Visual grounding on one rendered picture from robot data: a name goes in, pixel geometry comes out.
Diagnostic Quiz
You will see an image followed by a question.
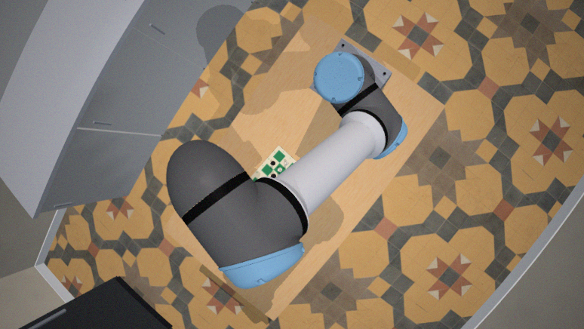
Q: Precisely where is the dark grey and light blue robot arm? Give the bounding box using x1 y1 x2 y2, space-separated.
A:
166 52 408 289

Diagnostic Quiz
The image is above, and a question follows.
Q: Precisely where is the green and white chessboard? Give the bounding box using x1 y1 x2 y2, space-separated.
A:
251 146 296 181

